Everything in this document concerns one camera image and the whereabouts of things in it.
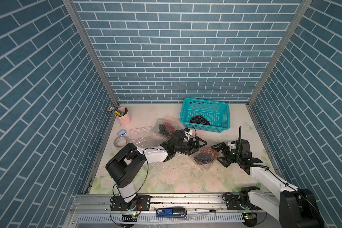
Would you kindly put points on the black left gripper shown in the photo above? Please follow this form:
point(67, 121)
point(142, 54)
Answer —
point(191, 148)

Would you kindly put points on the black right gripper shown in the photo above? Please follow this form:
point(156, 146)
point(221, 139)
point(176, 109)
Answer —
point(219, 148)

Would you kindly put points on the red grape bunch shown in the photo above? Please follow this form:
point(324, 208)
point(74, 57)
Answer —
point(210, 152)
point(169, 127)

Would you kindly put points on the clear clamshell container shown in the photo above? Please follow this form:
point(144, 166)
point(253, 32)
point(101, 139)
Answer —
point(202, 166)
point(161, 121)
point(143, 137)

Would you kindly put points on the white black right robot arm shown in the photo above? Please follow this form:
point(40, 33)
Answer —
point(293, 207)

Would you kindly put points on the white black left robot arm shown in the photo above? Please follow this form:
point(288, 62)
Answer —
point(127, 163)

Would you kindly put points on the dark grape bunch in basket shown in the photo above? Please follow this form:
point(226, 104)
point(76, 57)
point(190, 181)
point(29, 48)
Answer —
point(199, 120)

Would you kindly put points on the teal plastic basket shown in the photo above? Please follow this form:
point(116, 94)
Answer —
point(216, 113)

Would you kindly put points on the small blue stapler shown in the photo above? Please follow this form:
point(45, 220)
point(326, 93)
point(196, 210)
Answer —
point(121, 133)

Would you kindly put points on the pink pen cup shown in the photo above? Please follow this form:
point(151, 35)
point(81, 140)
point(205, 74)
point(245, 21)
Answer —
point(124, 118)

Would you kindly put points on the blue black handheld device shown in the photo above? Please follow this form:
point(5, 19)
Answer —
point(175, 212)

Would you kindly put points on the tape roll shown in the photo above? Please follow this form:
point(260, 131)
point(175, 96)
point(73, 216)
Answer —
point(120, 141)

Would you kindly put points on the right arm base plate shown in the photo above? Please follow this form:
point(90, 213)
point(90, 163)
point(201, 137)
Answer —
point(233, 202)

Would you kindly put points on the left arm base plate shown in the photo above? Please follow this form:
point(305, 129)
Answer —
point(141, 202)

